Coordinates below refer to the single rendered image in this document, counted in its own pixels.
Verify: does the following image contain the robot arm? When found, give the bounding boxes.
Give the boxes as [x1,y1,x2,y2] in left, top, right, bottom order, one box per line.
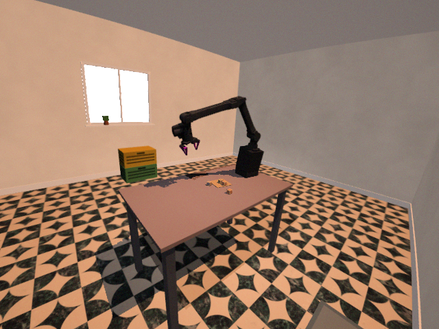
[171,96,261,151]

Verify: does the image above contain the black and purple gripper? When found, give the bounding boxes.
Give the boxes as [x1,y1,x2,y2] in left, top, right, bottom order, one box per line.
[179,133,200,156]

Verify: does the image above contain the orange mat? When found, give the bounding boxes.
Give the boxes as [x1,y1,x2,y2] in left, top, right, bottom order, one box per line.
[211,180,232,188]

